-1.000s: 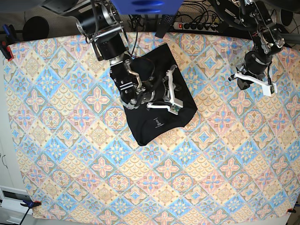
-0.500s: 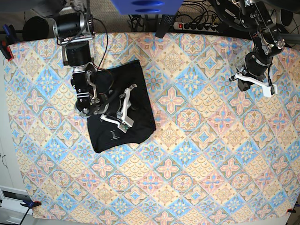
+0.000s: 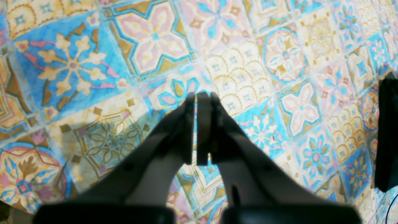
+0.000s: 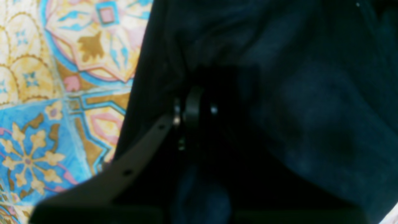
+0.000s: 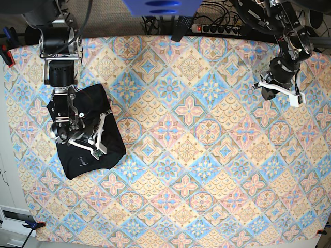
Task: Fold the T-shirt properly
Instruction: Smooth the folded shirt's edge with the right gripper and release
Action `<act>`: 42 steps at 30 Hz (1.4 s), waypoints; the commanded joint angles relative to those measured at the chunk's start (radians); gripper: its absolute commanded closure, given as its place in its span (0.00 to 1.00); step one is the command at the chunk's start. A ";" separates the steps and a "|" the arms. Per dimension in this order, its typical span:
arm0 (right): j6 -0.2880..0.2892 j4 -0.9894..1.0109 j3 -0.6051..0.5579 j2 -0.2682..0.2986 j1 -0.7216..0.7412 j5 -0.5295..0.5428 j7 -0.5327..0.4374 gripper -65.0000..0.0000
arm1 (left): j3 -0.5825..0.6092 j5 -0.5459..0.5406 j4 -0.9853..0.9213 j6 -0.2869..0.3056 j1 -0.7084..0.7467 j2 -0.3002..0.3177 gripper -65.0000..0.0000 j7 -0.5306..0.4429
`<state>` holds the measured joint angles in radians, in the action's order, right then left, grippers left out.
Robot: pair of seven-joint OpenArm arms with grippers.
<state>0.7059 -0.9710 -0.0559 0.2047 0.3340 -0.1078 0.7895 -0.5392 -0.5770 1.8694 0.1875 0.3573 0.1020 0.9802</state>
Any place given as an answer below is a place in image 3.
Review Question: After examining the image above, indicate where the patterned tablecloth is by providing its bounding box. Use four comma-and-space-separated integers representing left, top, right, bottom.
1, 0, 397, 224

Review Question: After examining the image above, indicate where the black T-shirt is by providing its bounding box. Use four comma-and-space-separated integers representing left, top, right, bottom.
374, 78, 398, 192

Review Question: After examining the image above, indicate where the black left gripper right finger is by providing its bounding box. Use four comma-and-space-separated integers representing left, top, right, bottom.
197, 92, 361, 224

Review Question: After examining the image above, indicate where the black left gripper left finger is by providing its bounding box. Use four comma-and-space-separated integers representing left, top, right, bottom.
33, 93, 195, 224

